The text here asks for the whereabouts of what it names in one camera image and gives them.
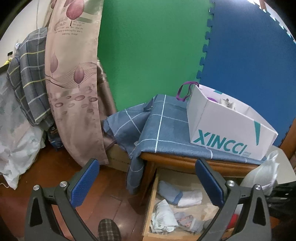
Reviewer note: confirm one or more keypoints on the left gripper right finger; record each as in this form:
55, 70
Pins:
253, 222

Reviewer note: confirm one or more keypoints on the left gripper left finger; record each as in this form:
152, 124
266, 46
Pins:
41, 222

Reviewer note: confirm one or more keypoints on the grey patterned scalloped underwear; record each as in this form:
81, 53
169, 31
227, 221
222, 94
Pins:
190, 223

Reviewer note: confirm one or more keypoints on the grey white cloth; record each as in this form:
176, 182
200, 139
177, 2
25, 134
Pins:
226, 102

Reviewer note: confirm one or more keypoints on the red item in drawer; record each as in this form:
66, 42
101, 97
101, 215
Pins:
233, 221

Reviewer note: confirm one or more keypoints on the wooden drawer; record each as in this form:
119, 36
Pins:
185, 182

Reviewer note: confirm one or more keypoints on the white plastic bag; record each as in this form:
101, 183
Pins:
265, 174

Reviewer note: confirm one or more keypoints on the plaid slipper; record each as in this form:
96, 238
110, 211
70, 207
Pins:
108, 231

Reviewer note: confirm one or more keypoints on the white patterned bedsheet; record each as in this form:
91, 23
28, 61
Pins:
20, 141

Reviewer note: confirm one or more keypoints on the cardboard box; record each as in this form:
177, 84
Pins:
118, 158

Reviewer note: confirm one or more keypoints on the white XINCCI paper bag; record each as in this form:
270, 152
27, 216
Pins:
242, 132

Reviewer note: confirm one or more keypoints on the wooden nightstand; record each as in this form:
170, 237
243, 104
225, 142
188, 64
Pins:
186, 165

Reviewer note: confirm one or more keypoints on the blue checked cloth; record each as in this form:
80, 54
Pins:
158, 126

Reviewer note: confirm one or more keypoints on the grey plaid blanket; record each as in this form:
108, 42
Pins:
26, 73

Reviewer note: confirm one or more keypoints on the blue foam mat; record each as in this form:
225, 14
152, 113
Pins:
252, 58

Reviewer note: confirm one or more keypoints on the pink floral curtain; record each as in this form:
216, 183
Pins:
71, 77

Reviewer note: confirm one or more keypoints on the green foam mat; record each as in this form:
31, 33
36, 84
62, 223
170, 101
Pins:
151, 47

